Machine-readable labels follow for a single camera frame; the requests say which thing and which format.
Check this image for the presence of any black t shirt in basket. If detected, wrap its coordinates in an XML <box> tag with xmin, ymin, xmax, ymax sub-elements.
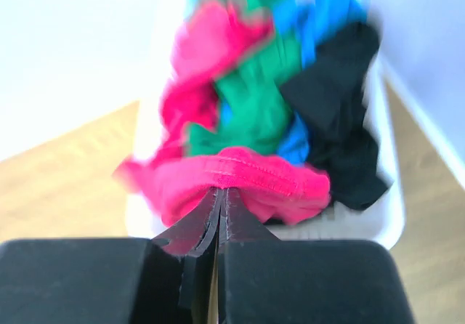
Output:
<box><xmin>279</xmin><ymin>21</ymin><xmax>389</xmax><ymax>211</ymax></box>

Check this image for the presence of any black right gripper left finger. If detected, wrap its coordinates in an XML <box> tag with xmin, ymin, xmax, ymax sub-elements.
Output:
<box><xmin>1</xmin><ymin>189</ymin><xmax>221</xmax><ymax>323</ymax></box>

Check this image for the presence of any blue t shirt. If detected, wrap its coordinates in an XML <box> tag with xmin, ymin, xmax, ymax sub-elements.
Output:
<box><xmin>217</xmin><ymin>0</ymin><xmax>368</xmax><ymax>169</ymax></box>

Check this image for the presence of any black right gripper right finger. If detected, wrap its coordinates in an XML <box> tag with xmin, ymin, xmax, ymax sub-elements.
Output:
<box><xmin>218</xmin><ymin>189</ymin><xmax>414</xmax><ymax>324</ymax></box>

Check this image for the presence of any white plastic laundry basket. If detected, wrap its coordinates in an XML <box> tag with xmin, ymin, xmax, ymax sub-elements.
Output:
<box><xmin>126</xmin><ymin>0</ymin><xmax>405</xmax><ymax>249</ymax></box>

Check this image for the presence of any green t shirt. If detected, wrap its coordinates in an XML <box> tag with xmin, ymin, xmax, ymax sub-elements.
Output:
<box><xmin>187</xmin><ymin>0</ymin><xmax>302</xmax><ymax>156</ymax></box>

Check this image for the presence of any pink t shirt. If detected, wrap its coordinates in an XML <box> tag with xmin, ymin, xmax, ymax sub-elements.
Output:
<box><xmin>113</xmin><ymin>0</ymin><xmax>332</xmax><ymax>229</ymax></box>

